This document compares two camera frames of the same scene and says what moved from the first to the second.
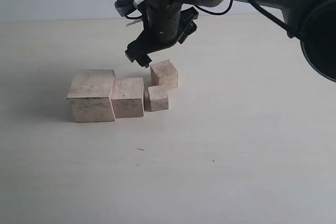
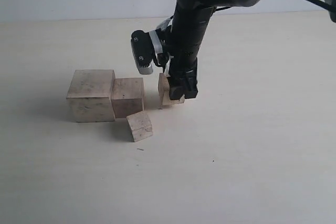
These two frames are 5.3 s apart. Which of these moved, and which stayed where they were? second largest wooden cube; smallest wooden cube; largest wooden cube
Moved: smallest wooden cube
Stayed: largest wooden cube; second largest wooden cube
